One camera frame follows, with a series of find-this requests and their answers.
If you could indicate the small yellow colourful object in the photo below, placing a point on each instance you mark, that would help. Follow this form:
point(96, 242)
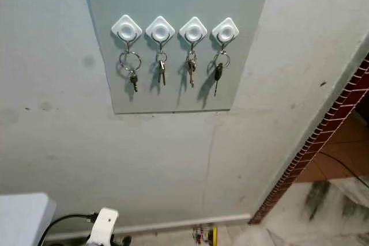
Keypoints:
point(207, 236)

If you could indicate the light grey box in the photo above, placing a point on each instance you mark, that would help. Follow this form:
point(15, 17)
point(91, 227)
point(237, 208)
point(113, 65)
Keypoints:
point(26, 220)

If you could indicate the small brass key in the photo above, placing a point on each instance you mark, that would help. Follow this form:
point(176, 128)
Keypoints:
point(134, 80)

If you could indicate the red brick tile strip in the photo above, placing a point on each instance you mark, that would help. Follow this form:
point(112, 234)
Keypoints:
point(317, 136)

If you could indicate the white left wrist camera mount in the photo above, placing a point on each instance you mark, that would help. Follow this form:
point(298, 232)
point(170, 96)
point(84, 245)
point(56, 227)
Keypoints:
point(102, 226)

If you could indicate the white diamond wall hook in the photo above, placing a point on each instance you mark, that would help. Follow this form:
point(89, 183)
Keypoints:
point(127, 29)
point(225, 30)
point(193, 30)
point(160, 29)

